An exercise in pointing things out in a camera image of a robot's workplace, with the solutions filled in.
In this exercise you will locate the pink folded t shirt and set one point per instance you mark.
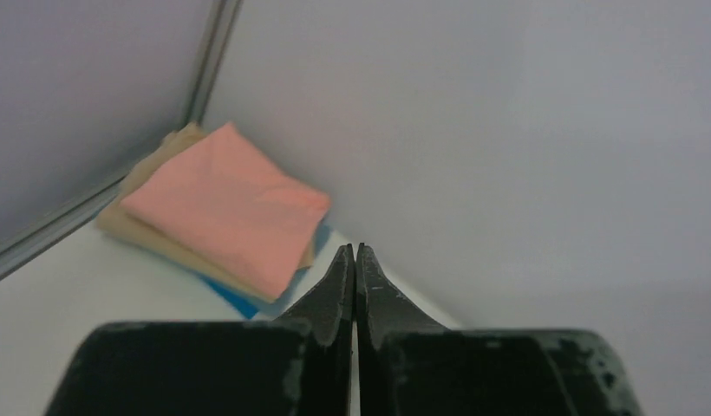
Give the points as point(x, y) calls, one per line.
point(225, 200)

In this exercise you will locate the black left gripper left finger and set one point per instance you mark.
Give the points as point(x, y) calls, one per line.
point(295, 364)

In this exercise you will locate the aluminium frame rail left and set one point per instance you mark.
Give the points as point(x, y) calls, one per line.
point(87, 88)

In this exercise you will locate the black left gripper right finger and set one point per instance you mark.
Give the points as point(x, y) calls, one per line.
point(410, 364)

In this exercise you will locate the beige folded t shirt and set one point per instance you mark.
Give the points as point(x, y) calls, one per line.
point(118, 223)

